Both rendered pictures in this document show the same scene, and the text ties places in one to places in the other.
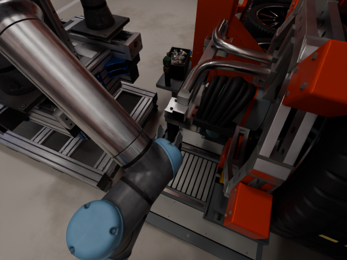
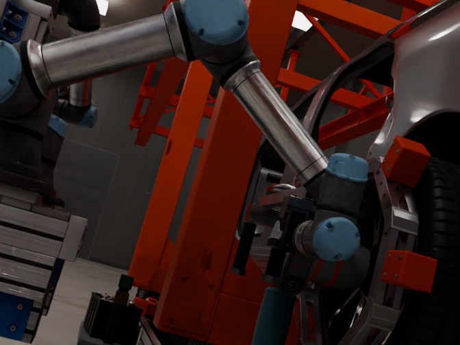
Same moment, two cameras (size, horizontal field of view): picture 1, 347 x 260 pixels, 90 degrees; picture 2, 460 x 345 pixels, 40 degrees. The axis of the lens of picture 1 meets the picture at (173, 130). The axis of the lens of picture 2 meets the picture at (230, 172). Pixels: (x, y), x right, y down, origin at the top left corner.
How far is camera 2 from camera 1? 133 cm
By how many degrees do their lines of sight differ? 71
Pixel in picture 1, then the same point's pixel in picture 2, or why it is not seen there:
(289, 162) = (412, 211)
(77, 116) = (295, 124)
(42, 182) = not seen: outside the picture
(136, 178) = not seen: hidden behind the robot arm
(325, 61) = (400, 139)
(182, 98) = not seen: hidden behind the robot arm
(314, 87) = (404, 146)
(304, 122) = (404, 190)
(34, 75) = (272, 94)
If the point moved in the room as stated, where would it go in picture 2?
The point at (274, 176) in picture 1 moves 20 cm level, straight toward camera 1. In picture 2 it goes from (411, 220) to (393, 200)
